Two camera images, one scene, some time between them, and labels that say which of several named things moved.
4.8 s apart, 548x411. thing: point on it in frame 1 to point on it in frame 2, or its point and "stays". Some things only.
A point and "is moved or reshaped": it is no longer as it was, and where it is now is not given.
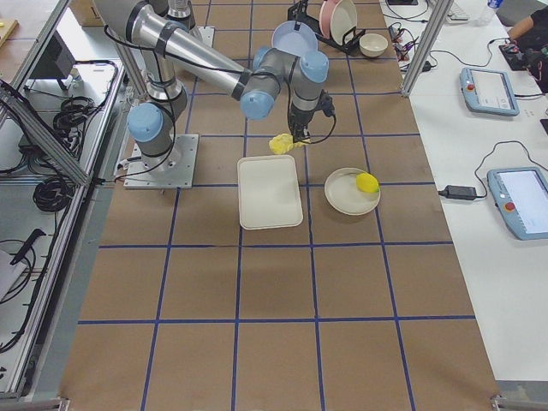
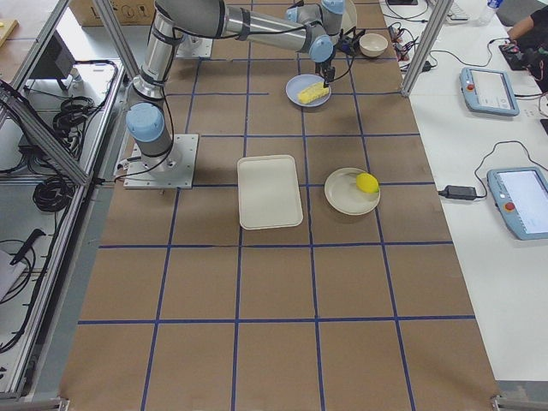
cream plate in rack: (343, 18) stays
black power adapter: (459, 192) stays
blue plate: (286, 38) is moved or reshaped
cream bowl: (372, 44) stays
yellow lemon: (366, 182) stays
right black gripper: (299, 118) to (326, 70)
